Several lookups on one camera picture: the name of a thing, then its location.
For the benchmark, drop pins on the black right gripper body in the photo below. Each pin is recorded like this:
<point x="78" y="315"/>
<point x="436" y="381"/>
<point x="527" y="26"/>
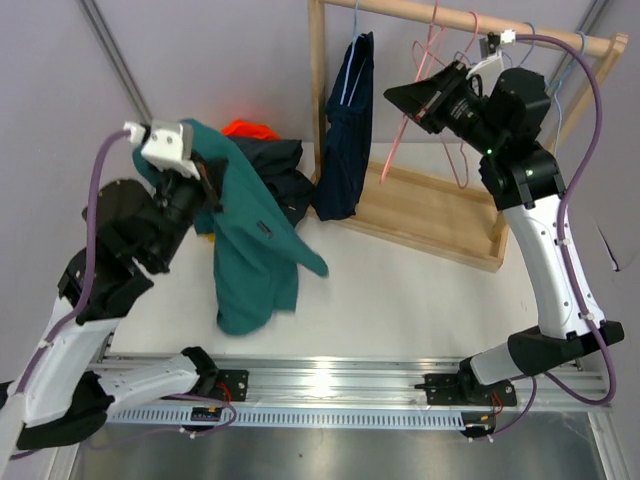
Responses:
<point x="461" y="110"/>

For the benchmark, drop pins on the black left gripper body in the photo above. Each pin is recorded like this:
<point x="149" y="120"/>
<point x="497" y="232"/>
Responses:
<point x="206" y="188"/>

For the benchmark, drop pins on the orange mesh shorts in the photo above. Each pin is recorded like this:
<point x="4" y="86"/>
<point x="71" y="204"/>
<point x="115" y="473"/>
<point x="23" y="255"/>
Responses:
<point x="243" y="128"/>

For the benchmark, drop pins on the black shorts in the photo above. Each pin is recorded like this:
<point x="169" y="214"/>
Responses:
<point x="276" y="163"/>

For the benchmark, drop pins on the teal green shorts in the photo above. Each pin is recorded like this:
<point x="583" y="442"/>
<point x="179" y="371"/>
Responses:
<point x="257" y="252"/>

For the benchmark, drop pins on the navy blue shorts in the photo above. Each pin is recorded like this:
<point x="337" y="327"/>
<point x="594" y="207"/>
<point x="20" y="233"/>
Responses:
<point x="348" y="140"/>

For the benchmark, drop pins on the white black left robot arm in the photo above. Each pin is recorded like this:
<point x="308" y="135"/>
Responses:
<point x="58" y="401"/>

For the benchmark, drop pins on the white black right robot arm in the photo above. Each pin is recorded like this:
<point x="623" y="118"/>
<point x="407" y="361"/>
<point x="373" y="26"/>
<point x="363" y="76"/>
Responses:
<point x="528" y="189"/>

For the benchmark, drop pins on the yellow plastic tray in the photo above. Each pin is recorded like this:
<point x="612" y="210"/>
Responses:
<point x="207" y="237"/>

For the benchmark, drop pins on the wooden clothes rack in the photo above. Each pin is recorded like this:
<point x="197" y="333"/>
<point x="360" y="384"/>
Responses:
<point x="417" y="210"/>

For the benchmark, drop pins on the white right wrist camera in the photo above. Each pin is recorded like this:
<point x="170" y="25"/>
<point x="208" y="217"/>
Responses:
<point x="492" y="52"/>

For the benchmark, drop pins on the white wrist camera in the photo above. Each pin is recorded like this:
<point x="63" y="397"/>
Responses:
<point x="167" y="145"/>
<point x="492" y="52"/>

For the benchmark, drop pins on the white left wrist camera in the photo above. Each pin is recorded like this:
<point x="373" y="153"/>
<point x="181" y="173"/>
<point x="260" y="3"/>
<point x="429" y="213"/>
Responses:
<point x="167" y="145"/>

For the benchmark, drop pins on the aluminium mounting rail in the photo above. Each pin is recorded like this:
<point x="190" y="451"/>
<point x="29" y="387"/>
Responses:
<point x="352" y="383"/>

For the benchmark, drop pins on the slotted grey cable duct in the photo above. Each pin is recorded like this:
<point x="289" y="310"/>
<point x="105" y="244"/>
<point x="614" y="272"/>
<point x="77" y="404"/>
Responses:
<point x="413" y="419"/>

